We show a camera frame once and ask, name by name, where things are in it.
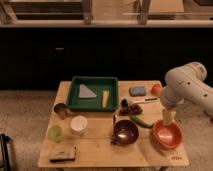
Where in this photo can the brown bread slice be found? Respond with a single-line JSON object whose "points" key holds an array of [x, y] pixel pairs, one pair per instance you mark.
{"points": [[63, 154]]}

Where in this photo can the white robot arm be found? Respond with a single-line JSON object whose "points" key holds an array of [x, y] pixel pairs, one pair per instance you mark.
{"points": [[186, 82]]}

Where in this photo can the small dark bottle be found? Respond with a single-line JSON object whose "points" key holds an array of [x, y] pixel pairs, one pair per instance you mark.
{"points": [[124, 104]]}

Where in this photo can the grey triangular cloth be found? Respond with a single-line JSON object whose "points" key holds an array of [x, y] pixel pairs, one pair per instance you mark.
{"points": [[85, 92]]}

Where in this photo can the blue sponge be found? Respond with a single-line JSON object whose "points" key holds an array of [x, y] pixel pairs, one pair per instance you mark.
{"points": [[137, 91]]}

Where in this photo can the green chili pepper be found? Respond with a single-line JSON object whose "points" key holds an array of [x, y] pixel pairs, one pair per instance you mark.
{"points": [[139, 122]]}

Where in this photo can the metal cup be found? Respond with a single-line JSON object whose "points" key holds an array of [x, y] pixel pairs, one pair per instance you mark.
{"points": [[61, 110]]}

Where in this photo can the green cup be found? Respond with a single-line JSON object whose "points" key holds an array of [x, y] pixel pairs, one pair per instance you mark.
{"points": [[55, 133]]}

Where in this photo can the orange tomato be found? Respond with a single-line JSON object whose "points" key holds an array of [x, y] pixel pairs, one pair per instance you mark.
{"points": [[156, 89]]}

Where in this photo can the white cup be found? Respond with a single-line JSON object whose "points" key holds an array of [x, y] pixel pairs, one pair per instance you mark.
{"points": [[78, 124]]}

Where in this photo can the dark grape bunch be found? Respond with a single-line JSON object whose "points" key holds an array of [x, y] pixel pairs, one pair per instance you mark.
{"points": [[133, 109]]}

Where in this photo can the green plastic tray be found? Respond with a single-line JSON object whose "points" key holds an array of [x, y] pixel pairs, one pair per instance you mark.
{"points": [[97, 85]]}

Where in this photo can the dark purple bowl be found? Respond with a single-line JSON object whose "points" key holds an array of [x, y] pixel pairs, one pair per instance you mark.
{"points": [[125, 132]]}

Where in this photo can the orange red bowl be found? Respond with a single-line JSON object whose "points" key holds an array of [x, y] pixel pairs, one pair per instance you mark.
{"points": [[167, 137]]}

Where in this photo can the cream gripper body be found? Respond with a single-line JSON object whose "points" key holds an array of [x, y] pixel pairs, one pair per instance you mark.
{"points": [[168, 116]]}

